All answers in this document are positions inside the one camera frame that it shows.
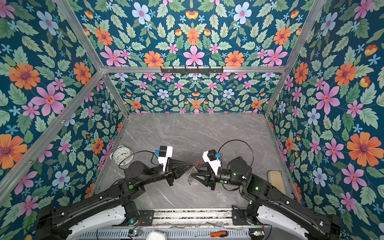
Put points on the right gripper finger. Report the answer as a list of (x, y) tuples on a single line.
[(203, 169), (203, 179)]

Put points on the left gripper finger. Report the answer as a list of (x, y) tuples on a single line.
[(179, 171), (177, 164)]

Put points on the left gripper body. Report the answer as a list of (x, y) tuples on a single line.
[(168, 173)]

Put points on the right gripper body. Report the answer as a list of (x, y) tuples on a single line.
[(213, 181)]

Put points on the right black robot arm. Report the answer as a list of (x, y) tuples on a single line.
[(268, 205)]

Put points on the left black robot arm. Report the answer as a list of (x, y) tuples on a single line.
[(112, 207)]

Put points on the white round alarm clock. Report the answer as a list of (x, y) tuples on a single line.
[(122, 156)]

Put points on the white square clock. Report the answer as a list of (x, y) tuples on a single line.
[(155, 235)]

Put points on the wooden block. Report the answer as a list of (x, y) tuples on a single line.
[(276, 179)]

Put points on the small circuit board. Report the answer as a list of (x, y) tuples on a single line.
[(135, 232)]

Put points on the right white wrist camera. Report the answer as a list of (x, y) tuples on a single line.
[(212, 157)]

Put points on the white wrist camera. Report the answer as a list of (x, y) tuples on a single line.
[(164, 153), (212, 157)]

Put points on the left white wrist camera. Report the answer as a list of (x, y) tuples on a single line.
[(164, 153)]

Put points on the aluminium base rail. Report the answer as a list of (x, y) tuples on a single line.
[(189, 218)]

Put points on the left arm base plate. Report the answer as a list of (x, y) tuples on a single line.
[(143, 218)]

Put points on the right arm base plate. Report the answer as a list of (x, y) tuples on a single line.
[(239, 218)]

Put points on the orange handled screwdriver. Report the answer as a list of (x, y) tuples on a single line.
[(219, 234)]

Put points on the black hook rail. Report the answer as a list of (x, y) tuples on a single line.
[(191, 70)]

